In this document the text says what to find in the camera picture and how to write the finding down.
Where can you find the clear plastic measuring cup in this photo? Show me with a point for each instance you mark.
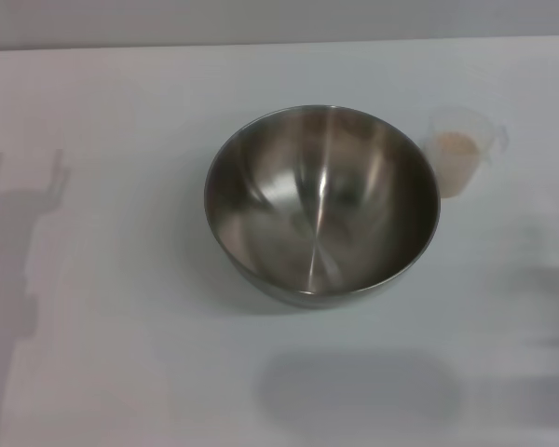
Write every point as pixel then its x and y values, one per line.
pixel 486 130

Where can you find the white rice grains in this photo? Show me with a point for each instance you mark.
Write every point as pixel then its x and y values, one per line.
pixel 456 158

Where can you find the stainless steel mixing bowl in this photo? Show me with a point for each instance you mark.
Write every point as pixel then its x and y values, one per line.
pixel 317 209

